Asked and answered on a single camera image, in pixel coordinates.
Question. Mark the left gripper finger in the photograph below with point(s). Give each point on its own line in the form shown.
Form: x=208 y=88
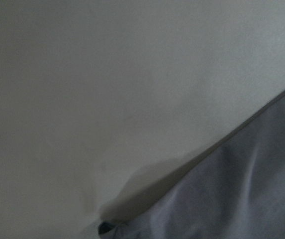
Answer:
x=107 y=229

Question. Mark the brown t-shirt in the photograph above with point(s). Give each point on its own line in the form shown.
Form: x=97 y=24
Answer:
x=236 y=192

